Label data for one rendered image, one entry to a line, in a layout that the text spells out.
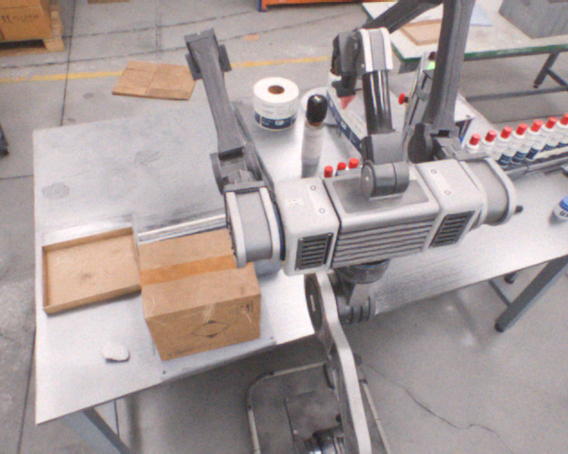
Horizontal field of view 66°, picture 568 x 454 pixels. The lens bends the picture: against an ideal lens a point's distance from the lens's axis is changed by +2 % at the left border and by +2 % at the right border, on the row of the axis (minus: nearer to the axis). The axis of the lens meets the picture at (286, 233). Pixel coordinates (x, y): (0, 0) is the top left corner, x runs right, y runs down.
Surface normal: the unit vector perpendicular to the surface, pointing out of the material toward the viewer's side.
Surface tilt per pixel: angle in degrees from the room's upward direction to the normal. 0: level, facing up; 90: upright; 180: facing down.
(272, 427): 0
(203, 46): 25
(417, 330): 0
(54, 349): 0
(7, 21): 90
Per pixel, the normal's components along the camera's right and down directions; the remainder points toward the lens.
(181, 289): 0.06, -0.63
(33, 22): 0.33, 0.74
